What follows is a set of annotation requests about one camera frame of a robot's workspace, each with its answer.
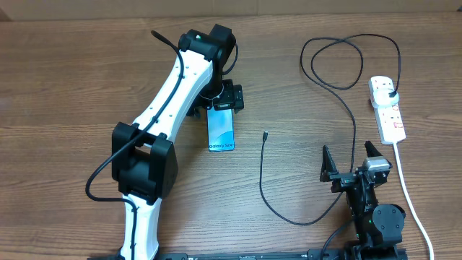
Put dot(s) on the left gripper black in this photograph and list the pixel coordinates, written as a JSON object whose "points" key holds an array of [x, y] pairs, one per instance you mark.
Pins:
{"points": [[233, 98]]}

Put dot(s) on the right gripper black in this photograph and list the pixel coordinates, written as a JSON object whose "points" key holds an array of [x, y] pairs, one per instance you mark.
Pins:
{"points": [[342, 180]]}

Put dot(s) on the Samsung Galaxy smartphone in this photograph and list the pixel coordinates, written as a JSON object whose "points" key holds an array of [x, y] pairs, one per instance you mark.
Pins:
{"points": [[220, 130]]}

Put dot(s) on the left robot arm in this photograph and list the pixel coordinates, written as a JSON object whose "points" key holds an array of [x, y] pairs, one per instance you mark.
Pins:
{"points": [[145, 164]]}

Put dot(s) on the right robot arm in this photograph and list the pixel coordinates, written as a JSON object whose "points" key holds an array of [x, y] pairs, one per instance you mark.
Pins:
{"points": [[378, 226]]}

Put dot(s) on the white charger adapter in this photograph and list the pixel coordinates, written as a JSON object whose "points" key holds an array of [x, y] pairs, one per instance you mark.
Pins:
{"points": [[382, 98]]}

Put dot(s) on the white power strip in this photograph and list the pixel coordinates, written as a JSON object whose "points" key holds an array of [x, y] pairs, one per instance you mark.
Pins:
{"points": [[389, 120]]}

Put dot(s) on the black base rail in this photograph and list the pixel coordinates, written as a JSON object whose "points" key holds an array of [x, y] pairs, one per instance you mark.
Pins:
{"points": [[312, 254]]}

